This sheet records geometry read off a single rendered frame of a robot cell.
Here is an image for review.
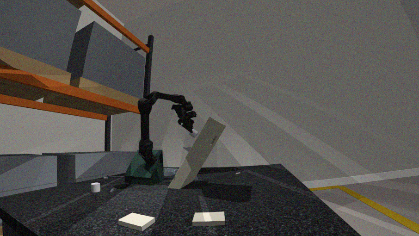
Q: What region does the cream flat box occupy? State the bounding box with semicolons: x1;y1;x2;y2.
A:
192;211;225;226
118;213;155;231

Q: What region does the white cylinder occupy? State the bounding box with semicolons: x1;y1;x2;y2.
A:
189;129;198;138
91;183;100;193

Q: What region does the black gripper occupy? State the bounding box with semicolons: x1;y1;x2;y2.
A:
178;110;194;133

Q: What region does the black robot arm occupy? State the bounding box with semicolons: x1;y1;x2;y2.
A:
138;91;197;165

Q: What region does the white square tray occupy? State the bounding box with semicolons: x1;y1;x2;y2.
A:
164;168;179;176

